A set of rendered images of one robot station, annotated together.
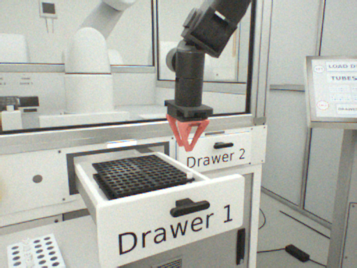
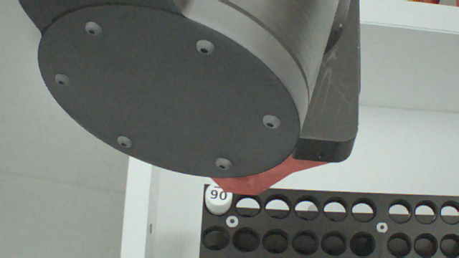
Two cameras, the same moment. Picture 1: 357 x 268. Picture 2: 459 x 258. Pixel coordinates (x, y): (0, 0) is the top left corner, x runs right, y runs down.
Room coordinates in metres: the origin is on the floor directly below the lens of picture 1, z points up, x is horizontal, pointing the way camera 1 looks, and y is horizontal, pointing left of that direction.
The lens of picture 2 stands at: (0.74, 0.05, 1.33)
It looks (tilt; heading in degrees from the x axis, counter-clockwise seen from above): 65 degrees down; 209
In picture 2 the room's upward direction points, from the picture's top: 4 degrees clockwise
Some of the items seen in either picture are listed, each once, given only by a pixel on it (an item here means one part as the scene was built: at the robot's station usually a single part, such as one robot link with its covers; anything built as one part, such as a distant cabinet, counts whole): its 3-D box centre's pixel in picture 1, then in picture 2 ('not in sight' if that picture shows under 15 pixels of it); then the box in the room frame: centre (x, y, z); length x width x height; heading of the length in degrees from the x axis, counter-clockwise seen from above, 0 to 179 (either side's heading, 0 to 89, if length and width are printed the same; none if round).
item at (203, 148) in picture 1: (215, 152); not in sight; (0.90, -0.12, 0.87); 0.29 x 0.02 x 0.11; 119
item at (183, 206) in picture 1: (187, 205); not in sight; (0.45, -0.01, 0.91); 0.07 x 0.04 x 0.01; 119
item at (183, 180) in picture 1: (156, 185); (381, 212); (0.56, 0.05, 0.90); 0.18 x 0.02 x 0.01; 119
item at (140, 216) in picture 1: (179, 216); (372, 61); (0.47, 0.00, 0.87); 0.29 x 0.02 x 0.11; 119
